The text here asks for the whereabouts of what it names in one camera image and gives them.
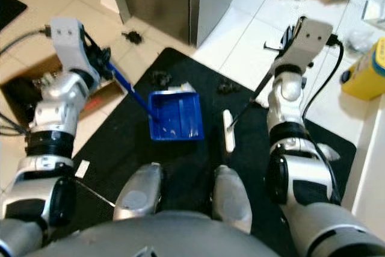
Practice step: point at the white paper sheet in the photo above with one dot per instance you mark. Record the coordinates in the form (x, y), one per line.
(183, 86)

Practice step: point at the shiny silver junk pieces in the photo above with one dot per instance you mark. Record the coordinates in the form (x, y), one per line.
(48, 82)

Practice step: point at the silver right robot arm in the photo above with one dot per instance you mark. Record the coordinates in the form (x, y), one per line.
(307, 173)

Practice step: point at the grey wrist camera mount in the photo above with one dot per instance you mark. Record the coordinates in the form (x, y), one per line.
(313, 34)
(66, 40)

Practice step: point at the grey robot torso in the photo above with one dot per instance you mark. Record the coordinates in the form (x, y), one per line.
(150, 236)

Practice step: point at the open flat cardboard box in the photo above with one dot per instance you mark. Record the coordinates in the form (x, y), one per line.
(36, 67)

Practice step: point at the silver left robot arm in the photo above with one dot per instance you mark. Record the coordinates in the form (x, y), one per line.
(63, 91)

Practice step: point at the thin white stick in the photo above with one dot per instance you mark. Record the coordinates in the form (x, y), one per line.
(96, 194)

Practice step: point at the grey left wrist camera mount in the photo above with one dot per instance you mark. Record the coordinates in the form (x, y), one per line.
(66, 40)

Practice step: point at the silver right robot leg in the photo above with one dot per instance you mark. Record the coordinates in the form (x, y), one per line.
(231, 197)

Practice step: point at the black crumpled debris clump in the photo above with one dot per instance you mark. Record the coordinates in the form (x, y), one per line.
(159, 77)
(225, 86)
(132, 36)

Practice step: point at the yellow container with blue band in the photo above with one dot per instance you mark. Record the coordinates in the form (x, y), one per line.
(364, 73)

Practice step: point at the small white paper scrap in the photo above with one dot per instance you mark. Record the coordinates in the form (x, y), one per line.
(82, 168)

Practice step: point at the blue plastic dustpan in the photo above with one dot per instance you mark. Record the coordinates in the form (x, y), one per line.
(177, 115)

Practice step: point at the clear plastic wrap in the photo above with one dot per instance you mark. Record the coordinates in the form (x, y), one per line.
(361, 40)

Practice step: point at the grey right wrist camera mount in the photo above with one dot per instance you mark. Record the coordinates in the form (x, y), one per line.
(313, 34)

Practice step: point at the small dark floor mat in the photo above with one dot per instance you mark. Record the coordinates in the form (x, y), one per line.
(12, 7)

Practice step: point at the large black floor mat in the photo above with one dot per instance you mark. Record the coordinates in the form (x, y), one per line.
(192, 167)

